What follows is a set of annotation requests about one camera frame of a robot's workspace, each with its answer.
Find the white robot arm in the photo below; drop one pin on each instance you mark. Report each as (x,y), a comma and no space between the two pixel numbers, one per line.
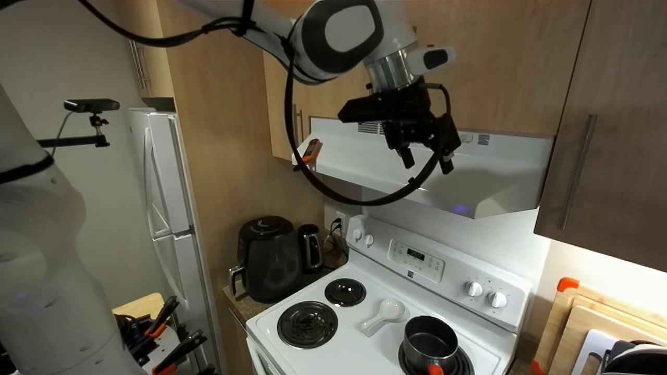
(341,33)

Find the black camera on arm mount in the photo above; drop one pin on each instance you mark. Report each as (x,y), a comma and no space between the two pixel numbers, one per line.
(91,104)

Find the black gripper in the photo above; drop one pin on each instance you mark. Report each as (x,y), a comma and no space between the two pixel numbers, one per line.
(417,112)

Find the white range hood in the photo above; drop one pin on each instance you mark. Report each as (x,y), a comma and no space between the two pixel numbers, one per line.
(501,179)

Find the tall wooden side panel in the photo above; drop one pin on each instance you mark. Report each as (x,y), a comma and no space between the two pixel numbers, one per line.
(222,139)

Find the white wall outlet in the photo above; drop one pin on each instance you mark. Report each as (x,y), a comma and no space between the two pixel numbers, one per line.
(336,220)

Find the white refrigerator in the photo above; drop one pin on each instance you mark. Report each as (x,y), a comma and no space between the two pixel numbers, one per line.
(169,209)

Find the white plastic board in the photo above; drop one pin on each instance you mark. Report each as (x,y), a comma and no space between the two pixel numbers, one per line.
(590,351)

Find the white spoon rest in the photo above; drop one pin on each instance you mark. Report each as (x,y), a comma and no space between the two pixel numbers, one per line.
(382,315)

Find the white electric stove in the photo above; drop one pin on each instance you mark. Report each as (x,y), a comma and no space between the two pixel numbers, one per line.
(389,277)

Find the white stove knob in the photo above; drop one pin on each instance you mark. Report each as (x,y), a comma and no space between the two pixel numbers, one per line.
(367,240)
(473,288)
(356,234)
(496,299)

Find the large coil burner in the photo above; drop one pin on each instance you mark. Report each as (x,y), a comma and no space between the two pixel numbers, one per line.
(307,323)

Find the shallow wooden cabinet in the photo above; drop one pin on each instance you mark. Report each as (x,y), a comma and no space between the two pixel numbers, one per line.
(157,63)

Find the orange black bar clamp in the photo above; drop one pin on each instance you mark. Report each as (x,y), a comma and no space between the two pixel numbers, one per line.
(158,320)
(181,351)
(310,152)

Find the wooden cutting board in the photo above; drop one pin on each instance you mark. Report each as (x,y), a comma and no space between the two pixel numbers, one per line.
(590,323)
(557,330)

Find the wooden upper cabinet door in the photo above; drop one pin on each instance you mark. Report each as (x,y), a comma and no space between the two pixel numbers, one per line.
(274,104)

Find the black frying pan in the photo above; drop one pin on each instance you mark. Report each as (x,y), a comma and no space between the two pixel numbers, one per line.
(639,358)

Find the double door wooden wall cabinet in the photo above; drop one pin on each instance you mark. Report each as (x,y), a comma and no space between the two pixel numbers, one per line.
(507,55)

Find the small coil burner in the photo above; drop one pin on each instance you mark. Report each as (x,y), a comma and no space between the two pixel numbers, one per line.
(344,293)

